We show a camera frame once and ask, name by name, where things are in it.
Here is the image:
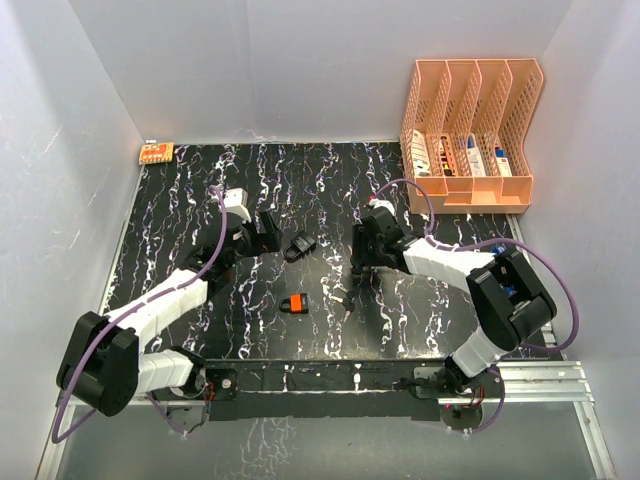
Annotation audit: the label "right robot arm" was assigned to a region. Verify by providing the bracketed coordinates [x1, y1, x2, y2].
[351, 207, 557, 397]

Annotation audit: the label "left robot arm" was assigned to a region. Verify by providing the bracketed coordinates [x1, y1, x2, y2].
[56, 211, 282, 417]

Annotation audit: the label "black marble pattern mat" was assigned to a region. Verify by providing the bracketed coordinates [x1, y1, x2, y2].
[89, 141, 546, 362]

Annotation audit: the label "orange black padlock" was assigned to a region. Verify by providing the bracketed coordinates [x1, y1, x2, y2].
[279, 293, 309, 315]

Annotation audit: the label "white box in organizer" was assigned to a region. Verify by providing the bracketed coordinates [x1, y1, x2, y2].
[410, 129, 431, 177]

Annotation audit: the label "dark markers in organizer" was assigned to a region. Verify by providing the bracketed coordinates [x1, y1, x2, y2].
[438, 135, 456, 177]

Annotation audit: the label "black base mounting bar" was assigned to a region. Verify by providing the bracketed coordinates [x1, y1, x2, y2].
[199, 357, 506, 422]

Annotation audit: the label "white blue tube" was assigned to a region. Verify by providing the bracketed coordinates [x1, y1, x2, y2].
[460, 133, 486, 177]

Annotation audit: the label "small orange card box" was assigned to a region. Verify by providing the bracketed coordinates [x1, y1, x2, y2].
[138, 142, 175, 165]

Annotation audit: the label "blue black stapler tool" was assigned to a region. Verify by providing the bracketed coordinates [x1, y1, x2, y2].
[490, 244, 516, 298]

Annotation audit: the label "orange plastic file organizer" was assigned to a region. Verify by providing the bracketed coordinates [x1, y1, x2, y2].
[400, 58, 544, 214]

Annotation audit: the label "blue red white box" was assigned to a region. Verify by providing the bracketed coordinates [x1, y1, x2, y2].
[494, 143, 512, 177]

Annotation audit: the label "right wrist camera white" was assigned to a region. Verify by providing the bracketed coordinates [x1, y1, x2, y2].
[367, 196, 396, 216]

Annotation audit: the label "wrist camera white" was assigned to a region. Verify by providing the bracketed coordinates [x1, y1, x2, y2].
[367, 196, 396, 216]
[223, 188, 251, 223]

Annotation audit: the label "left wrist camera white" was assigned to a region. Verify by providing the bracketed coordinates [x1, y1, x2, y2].
[223, 188, 251, 223]

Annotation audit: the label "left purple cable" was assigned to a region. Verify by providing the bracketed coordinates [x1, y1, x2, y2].
[49, 184, 231, 445]

